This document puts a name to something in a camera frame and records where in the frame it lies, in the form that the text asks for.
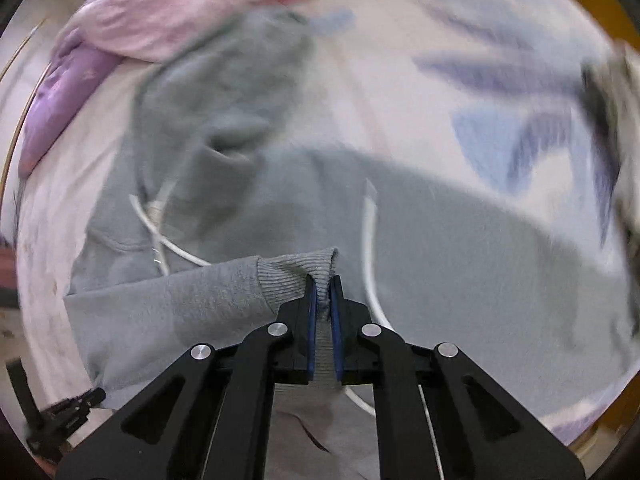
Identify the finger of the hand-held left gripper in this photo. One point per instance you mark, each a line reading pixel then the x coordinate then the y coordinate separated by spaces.
pixel 75 405

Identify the white checked bed sheet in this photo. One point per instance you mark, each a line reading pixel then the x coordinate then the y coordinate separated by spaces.
pixel 55 220

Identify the printed blanket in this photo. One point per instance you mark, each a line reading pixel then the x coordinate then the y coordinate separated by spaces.
pixel 400 85

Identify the purple pillow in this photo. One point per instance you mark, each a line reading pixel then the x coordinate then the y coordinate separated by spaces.
pixel 55 100

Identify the gold metal hoop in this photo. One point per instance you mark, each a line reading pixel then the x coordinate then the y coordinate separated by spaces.
pixel 15 145

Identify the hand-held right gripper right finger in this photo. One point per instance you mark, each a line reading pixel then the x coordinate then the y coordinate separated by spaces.
pixel 336 320

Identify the pink floral quilt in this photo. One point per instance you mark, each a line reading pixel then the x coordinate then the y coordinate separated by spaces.
pixel 175 5

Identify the grey white cloth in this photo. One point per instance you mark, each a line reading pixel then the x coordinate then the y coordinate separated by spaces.
pixel 625 160

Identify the grey hoodie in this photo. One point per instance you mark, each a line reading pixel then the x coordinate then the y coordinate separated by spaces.
pixel 300 200

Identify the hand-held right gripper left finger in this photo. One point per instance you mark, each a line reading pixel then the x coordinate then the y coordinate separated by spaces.
pixel 311 320

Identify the wooden bed frame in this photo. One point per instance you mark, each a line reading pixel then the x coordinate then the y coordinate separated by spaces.
pixel 595 5

